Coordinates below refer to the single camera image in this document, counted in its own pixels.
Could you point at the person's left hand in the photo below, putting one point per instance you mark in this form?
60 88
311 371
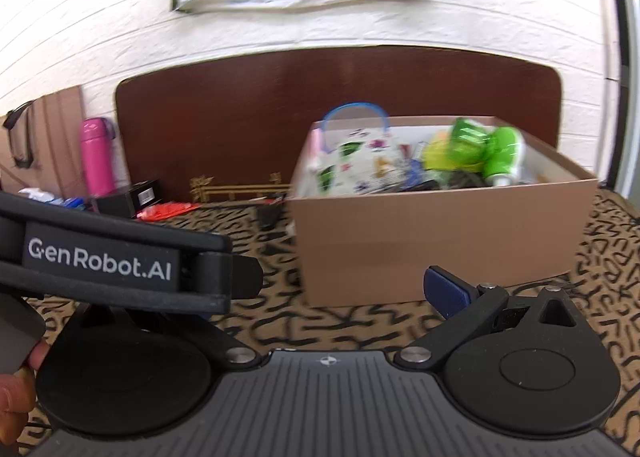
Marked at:
17 397

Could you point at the blue tissue pack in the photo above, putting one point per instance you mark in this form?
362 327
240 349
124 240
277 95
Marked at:
40 196

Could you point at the white tree-print pouch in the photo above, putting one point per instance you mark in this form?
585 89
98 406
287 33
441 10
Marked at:
357 162

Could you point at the black cardboard box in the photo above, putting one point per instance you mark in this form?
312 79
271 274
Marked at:
127 199

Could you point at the brown cardboard box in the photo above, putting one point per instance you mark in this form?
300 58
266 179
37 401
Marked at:
440 247

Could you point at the green and white bottle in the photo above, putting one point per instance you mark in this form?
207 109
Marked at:
500 152

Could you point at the brown paper shopping bag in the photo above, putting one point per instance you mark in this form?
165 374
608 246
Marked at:
55 137

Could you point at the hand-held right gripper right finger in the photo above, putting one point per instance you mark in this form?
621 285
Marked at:
445 292

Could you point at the red plastic packet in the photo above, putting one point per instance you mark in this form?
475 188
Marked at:
167 211

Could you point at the dark brown wooden board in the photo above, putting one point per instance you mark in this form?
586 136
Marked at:
225 127

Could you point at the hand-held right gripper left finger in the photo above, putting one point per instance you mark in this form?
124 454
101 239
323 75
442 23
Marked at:
220 337

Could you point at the pink thermos bottle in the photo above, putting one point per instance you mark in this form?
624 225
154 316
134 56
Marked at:
99 157

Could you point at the clear lid with blue rim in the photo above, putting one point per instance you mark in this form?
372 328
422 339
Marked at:
382 119

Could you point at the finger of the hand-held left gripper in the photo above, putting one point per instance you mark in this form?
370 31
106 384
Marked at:
240 277

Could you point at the letter-printed desktop cloth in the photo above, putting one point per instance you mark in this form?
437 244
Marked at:
280 327

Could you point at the gold fence ornament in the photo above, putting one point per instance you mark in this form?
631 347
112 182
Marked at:
225 192

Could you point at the blue-green wipes pack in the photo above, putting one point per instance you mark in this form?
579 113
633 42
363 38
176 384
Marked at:
76 203

